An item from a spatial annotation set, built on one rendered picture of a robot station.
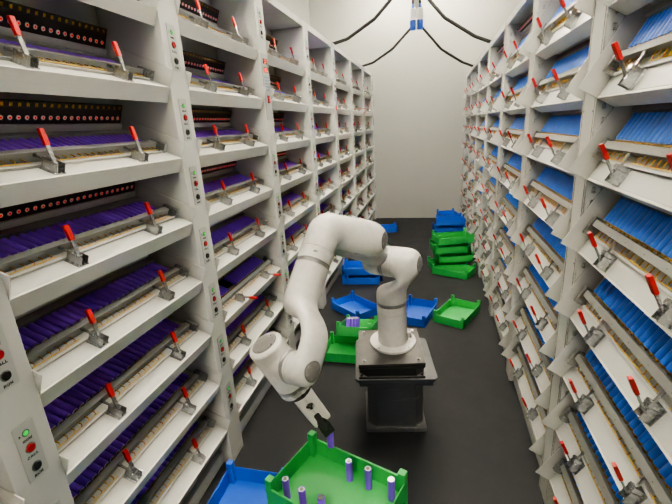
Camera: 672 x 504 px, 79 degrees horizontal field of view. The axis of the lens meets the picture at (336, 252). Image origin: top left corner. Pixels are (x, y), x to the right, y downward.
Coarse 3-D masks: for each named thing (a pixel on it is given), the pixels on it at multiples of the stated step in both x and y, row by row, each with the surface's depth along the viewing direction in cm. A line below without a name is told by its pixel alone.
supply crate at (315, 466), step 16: (304, 448) 115; (320, 448) 117; (336, 448) 113; (288, 464) 109; (304, 464) 115; (320, 464) 114; (336, 464) 114; (352, 464) 111; (368, 464) 108; (272, 480) 101; (304, 480) 109; (320, 480) 109; (336, 480) 109; (384, 480) 106; (400, 480) 101; (272, 496) 101; (336, 496) 104; (352, 496) 104; (368, 496) 104; (384, 496) 103; (400, 496) 99
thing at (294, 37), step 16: (272, 32) 240; (288, 32) 238; (304, 32) 238; (288, 48) 240; (304, 48) 239; (288, 80) 246; (304, 80) 244; (288, 112) 252; (304, 112) 249; (320, 304) 287
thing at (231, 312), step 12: (264, 252) 206; (240, 264) 195; (276, 264) 206; (276, 276) 203; (228, 288) 172; (252, 288) 179; (264, 288) 189; (252, 300) 177; (228, 312) 157; (240, 312) 166; (228, 324) 156
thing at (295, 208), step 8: (288, 192) 258; (296, 192) 266; (304, 192) 265; (288, 200) 223; (296, 200) 247; (304, 200) 249; (312, 200) 265; (288, 208) 236; (296, 208) 241; (304, 208) 246; (312, 208) 263; (288, 216) 223; (296, 216) 229; (288, 224) 218
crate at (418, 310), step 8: (408, 304) 284; (416, 304) 284; (424, 304) 281; (432, 304) 278; (408, 312) 274; (416, 312) 273; (424, 312) 272; (432, 312) 266; (408, 320) 257; (416, 320) 254; (424, 320) 251
